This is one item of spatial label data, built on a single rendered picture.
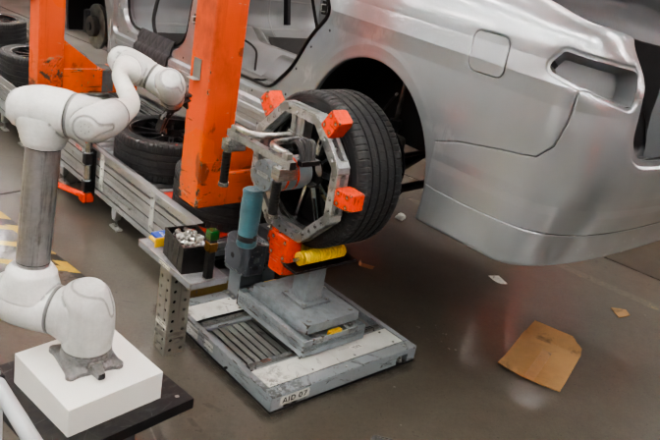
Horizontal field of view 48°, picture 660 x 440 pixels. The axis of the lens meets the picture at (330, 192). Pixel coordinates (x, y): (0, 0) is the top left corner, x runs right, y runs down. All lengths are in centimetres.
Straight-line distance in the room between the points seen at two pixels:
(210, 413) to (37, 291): 92
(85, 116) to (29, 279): 55
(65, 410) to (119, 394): 17
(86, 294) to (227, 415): 90
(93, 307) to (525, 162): 152
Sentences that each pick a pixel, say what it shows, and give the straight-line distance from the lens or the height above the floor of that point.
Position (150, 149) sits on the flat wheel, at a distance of 426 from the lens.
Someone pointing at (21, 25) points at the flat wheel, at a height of 49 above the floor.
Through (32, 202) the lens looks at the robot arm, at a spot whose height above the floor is 91.
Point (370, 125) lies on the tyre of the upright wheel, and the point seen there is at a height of 110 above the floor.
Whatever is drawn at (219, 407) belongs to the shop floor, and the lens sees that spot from 300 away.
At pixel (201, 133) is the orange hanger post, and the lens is 325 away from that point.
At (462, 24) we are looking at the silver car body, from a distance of 284.
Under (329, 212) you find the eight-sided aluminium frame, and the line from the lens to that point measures 282.
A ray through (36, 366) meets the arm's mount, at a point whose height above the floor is 40.
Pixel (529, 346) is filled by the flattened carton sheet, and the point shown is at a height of 1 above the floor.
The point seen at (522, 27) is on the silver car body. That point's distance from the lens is 268.
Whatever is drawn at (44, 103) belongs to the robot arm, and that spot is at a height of 122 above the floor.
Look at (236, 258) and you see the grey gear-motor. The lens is 341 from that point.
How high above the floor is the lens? 181
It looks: 20 degrees down
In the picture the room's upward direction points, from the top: 10 degrees clockwise
